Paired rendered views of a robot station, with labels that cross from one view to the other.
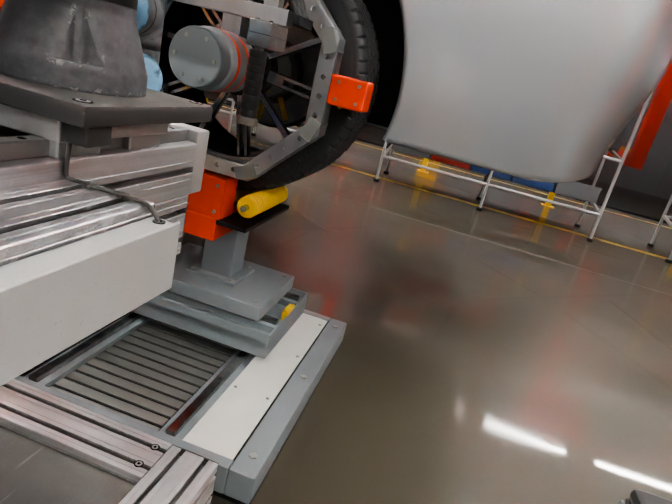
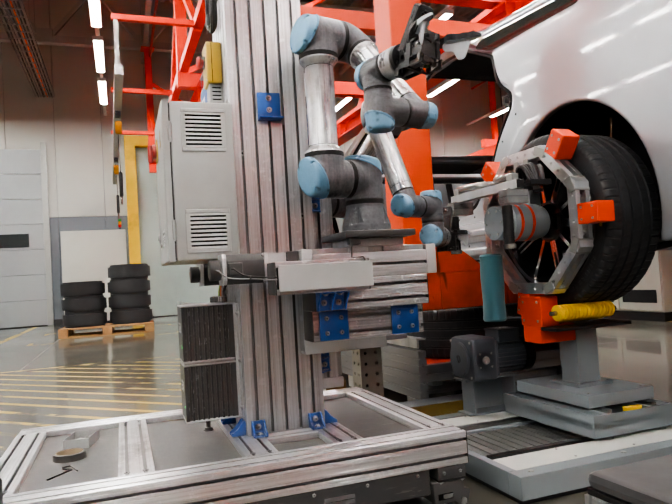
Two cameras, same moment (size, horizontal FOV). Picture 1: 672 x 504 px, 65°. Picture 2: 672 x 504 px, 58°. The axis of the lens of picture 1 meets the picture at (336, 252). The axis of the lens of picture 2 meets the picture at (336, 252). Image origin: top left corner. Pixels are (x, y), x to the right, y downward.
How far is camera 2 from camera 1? 1.34 m
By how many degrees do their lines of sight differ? 62
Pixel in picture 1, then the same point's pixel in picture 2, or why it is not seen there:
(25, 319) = (310, 274)
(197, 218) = (531, 329)
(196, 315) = (548, 409)
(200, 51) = (495, 219)
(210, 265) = (566, 375)
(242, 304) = (576, 395)
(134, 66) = (376, 220)
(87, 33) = (359, 214)
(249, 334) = (581, 418)
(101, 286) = (336, 273)
